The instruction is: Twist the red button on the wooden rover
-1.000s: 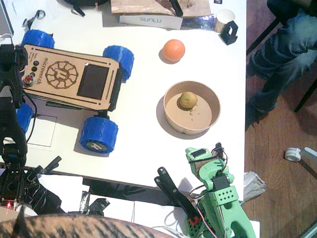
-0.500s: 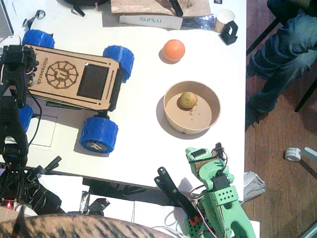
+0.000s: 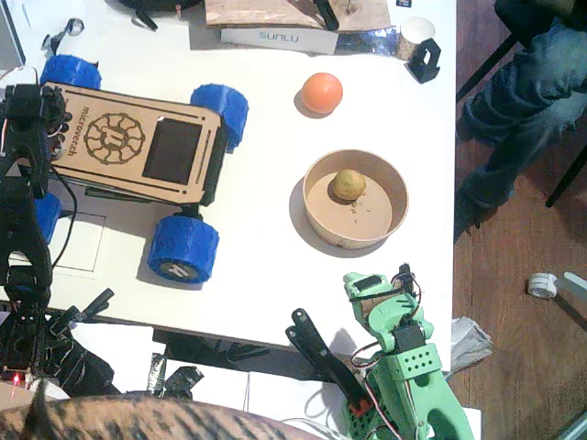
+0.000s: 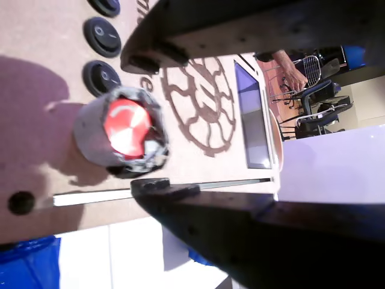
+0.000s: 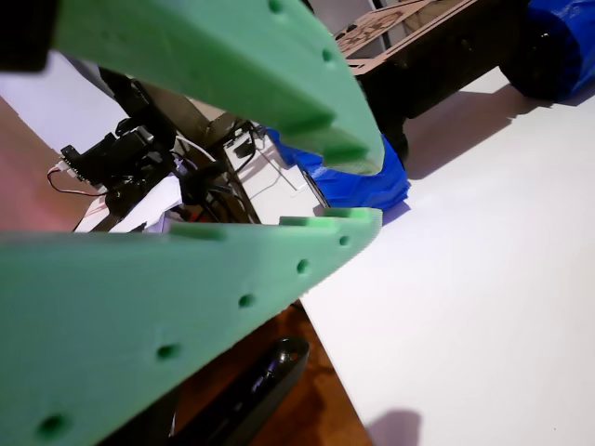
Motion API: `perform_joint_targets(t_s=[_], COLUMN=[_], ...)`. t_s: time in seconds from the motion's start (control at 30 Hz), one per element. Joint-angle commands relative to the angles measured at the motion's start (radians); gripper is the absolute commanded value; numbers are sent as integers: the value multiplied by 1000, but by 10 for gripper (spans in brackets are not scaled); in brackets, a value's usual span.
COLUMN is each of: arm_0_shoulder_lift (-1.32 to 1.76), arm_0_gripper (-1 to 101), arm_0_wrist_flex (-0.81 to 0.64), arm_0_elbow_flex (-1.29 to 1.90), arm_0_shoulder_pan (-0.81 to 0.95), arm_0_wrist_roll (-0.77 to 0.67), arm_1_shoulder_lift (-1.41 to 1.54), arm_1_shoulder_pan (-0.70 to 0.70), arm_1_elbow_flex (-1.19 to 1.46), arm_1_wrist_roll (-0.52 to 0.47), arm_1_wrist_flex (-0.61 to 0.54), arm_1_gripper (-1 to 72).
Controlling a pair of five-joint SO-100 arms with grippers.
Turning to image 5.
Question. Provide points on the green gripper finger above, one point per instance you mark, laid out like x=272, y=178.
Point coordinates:
x=116, y=316
x=209, y=56

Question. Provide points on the glossy black clamp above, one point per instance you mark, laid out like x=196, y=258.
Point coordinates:
x=260, y=390

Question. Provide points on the blue rover wheel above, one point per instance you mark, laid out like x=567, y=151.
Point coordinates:
x=572, y=42
x=362, y=186

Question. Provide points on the wooden microrover car body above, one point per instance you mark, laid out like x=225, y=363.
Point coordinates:
x=395, y=28

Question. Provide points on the white sheet with outlined rectangle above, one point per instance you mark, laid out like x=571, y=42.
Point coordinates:
x=269, y=186

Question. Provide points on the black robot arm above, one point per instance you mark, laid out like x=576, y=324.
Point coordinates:
x=121, y=153

